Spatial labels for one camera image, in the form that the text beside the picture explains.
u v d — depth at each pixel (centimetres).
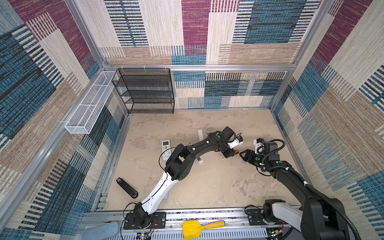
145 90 109
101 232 68
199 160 92
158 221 74
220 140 75
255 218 73
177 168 61
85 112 92
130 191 83
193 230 70
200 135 104
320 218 41
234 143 87
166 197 78
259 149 78
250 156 78
